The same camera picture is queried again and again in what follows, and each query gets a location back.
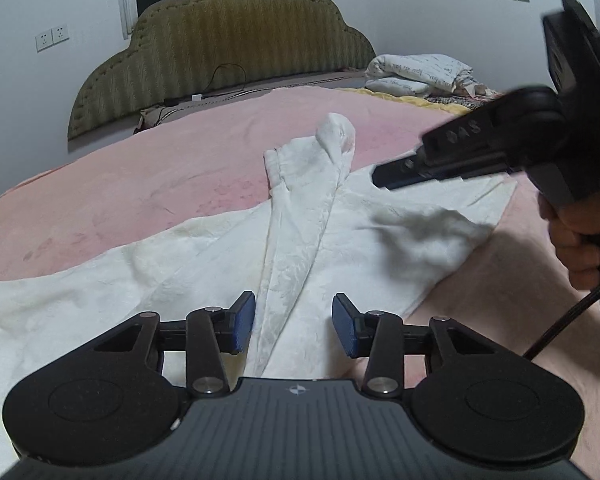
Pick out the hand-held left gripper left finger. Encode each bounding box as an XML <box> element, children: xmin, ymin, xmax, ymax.
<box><xmin>93</xmin><ymin>290</ymin><xmax>257</xmax><ymax>399</ymax></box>

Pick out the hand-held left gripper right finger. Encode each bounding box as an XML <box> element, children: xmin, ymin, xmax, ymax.
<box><xmin>331</xmin><ymin>293</ymin><xmax>483</xmax><ymax>397</ymax></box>

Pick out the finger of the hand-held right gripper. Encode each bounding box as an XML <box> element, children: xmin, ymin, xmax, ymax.
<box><xmin>371</xmin><ymin>152</ymin><xmax>507</xmax><ymax>192</ymax></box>

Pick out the white towel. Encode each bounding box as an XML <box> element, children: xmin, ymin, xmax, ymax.
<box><xmin>0</xmin><ymin>112</ymin><xmax>519</xmax><ymax>381</ymax></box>

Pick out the person's right hand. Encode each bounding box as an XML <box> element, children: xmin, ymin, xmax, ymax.
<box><xmin>539</xmin><ymin>193</ymin><xmax>600</xmax><ymax>292</ymax></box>

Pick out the white printed folded quilt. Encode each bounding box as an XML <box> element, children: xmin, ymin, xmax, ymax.
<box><xmin>365</xmin><ymin>53</ymin><xmax>477</xmax><ymax>98</ymax></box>

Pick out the pink blanket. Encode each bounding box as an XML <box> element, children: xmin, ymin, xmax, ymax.
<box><xmin>0</xmin><ymin>85</ymin><xmax>600</xmax><ymax>480</ymax></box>

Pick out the brown cloth item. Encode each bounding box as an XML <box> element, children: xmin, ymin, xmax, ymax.
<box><xmin>139</xmin><ymin>104</ymin><xmax>183</xmax><ymax>131</ymax></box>

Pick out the olive padded headboard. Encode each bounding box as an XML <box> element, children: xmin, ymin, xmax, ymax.
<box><xmin>67</xmin><ymin>0</ymin><xmax>377</xmax><ymax>142</ymax></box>

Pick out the black charging cable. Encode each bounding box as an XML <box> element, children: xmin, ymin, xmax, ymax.
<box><xmin>156</xmin><ymin>63</ymin><xmax>301</xmax><ymax>111</ymax></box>

